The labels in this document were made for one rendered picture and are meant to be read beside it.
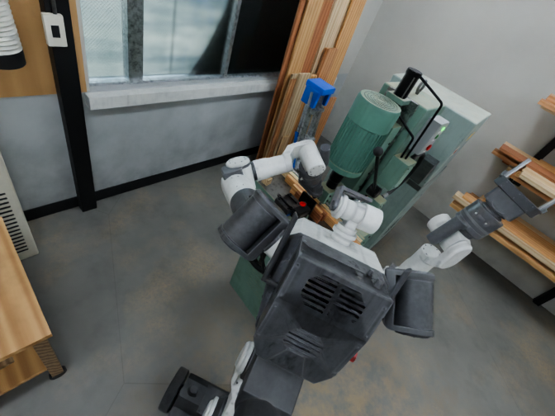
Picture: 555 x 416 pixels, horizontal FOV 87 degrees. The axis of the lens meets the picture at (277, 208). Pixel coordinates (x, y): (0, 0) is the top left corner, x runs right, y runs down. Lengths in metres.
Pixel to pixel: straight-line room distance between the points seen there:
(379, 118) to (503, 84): 2.43
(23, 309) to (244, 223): 1.04
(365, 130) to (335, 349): 0.78
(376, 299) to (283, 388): 0.34
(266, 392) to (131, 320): 1.33
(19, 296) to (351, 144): 1.42
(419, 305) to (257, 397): 0.43
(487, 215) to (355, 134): 0.53
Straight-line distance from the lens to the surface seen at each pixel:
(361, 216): 0.73
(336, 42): 3.18
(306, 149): 1.05
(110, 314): 2.04
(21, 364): 1.83
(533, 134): 3.53
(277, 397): 0.82
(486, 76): 3.52
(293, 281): 0.59
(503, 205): 0.92
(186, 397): 1.67
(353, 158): 1.23
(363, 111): 1.16
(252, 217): 0.70
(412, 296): 0.79
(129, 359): 1.94
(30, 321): 1.50
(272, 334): 0.69
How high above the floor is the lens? 1.84
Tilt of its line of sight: 41 degrees down
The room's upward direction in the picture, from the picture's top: 25 degrees clockwise
